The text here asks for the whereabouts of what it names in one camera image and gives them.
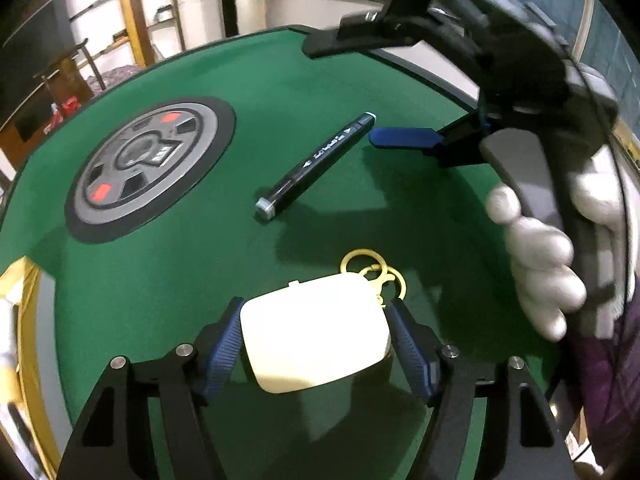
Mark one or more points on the gold keyring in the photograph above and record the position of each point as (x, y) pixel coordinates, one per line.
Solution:
(381, 282)

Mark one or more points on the dark wooden chair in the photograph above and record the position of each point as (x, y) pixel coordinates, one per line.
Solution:
(65, 52)

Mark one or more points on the white wall shelf unit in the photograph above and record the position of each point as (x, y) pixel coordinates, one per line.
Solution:
(125, 10)

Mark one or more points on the black television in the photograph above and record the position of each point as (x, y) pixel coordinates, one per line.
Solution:
(30, 60)

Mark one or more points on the black marker grey cap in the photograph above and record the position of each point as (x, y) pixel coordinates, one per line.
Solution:
(315, 165)

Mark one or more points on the red bag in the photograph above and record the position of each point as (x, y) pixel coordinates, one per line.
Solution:
(67, 106)

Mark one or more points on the white tray with yellow rim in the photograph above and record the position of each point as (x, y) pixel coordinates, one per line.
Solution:
(15, 340)

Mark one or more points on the cream earbud case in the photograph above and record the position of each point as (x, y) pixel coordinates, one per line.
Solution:
(315, 330)

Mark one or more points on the round grey table control panel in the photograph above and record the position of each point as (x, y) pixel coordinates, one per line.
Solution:
(150, 160)

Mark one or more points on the floral cushion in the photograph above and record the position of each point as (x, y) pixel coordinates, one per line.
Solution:
(115, 77)

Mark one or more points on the person's right forearm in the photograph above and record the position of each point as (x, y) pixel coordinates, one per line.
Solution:
(610, 385)

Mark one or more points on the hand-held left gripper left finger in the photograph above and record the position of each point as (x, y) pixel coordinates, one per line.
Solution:
(225, 350)

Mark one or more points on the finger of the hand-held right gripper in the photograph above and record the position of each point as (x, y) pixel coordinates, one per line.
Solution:
(345, 35)
(400, 137)

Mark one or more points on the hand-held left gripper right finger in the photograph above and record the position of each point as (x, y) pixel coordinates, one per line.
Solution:
(410, 355)

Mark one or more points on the person's right hand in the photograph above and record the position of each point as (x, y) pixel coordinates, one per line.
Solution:
(540, 250)

